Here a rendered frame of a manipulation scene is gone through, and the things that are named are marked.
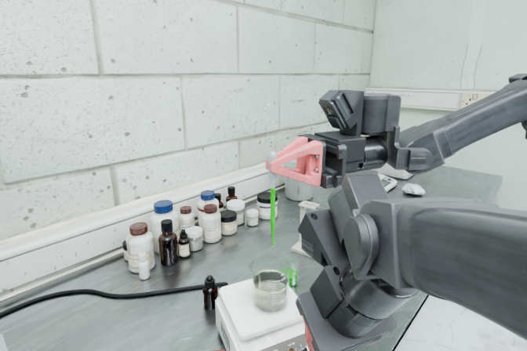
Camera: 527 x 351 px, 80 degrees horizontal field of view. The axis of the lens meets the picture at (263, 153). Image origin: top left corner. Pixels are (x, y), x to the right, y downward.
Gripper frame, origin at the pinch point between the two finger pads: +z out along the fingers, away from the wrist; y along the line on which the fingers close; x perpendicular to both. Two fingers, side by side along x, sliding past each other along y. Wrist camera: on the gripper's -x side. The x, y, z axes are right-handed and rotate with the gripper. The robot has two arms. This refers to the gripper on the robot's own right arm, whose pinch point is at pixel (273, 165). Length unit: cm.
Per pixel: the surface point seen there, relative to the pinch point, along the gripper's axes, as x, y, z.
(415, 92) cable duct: -3, -76, -116
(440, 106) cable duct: 3, -65, -121
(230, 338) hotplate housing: 26.3, 1.7, 7.8
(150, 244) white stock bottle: 25.7, -31.5, 16.7
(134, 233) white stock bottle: 22.4, -31.9, 19.8
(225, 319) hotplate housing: 26.0, -2.1, 7.5
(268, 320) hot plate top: 23.7, 3.2, 2.2
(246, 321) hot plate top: 23.7, 2.1, 5.4
